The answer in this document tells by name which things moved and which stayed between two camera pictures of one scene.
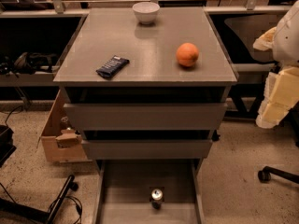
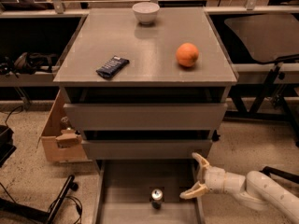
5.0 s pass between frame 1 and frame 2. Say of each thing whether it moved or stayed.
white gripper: moved
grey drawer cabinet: stayed
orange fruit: stayed
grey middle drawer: stayed
